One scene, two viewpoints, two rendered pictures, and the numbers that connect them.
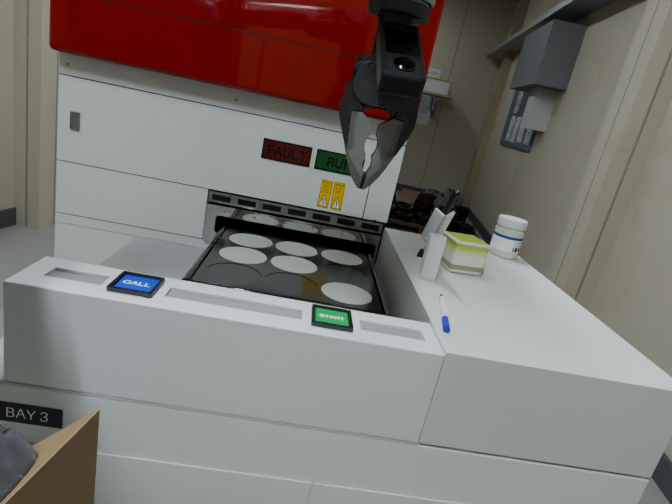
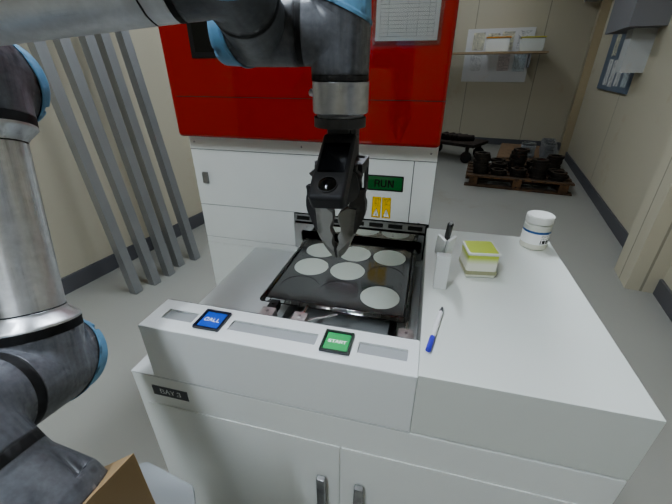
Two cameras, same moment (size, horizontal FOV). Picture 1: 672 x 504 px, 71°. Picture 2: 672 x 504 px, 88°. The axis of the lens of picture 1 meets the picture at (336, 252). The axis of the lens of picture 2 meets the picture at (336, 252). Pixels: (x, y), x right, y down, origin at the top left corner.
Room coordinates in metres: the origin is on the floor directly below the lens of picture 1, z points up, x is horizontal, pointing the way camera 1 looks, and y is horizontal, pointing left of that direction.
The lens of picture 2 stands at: (0.11, -0.18, 1.41)
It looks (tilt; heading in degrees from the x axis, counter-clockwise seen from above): 28 degrees down; 20
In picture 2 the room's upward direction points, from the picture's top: straight up
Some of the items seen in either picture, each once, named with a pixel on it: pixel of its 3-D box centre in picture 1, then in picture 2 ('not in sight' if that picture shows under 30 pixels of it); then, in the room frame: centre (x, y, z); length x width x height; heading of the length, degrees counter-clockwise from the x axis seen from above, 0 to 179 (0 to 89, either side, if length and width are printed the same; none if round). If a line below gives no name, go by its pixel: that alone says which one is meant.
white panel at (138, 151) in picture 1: (230, 174); (306, 199); (1.15, 0.29, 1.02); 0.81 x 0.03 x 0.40; 96
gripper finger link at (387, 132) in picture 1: (379, 152); (349, 227); (0.60, -0.03, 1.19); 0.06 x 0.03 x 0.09; 5
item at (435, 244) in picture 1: (433, 241); (443, 258); (0.86, -0.17, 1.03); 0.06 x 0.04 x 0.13; 6
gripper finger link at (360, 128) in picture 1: (355, 147); (330, 225); (0.60, 0.00, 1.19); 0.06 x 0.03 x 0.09; 5
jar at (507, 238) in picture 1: (507, 236); (536, 230); (1.15, -0.41, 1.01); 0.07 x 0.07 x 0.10
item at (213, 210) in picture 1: (292, 237); (356, 240); (1.15, 0.12, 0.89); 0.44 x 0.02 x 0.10; 96
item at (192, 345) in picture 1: (231, 349); (277, 359); (0.57, 0.11, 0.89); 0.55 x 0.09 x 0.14; 96
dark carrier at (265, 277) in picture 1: (293, 265); (347, 271); (0.94, 0.08, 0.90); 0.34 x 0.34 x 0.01; 6
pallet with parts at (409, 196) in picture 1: (429, 198); (526, 149); (6.91, -1.18, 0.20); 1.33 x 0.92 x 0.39; 177
